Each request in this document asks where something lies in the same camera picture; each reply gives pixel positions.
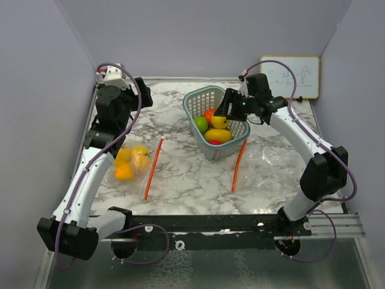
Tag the yellow apple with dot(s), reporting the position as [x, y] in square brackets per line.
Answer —
[219, 122]

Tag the yellow bell pepper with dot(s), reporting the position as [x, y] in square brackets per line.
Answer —
[123, 156]

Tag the clear zip bag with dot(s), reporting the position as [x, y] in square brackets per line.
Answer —
[258, 163]
[140, 185]

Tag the small whiteboard with writing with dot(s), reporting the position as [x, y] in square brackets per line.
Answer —
[280, 70]

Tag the orange tangerine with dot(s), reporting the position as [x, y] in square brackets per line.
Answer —
[140, 164]

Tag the yellow mango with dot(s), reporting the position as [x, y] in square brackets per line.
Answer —
[221, 135]

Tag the green apple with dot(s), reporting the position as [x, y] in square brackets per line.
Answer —
[201, 123]

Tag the orange bell pepper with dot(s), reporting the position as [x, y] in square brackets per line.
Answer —
[124, 172]

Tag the blue plastic basket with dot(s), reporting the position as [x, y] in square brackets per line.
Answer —
[204, 102]

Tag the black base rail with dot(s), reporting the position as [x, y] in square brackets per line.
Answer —
[208, 232]

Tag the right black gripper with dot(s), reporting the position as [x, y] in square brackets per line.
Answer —
[230, 97]

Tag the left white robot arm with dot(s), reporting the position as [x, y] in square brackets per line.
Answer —
[69, 230]

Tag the yellow pear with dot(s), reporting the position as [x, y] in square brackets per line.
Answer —
[140, 150]

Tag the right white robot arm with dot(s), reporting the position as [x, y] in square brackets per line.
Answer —
[325, 171]

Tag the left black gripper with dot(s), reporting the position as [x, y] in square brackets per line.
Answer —
[127, 90]

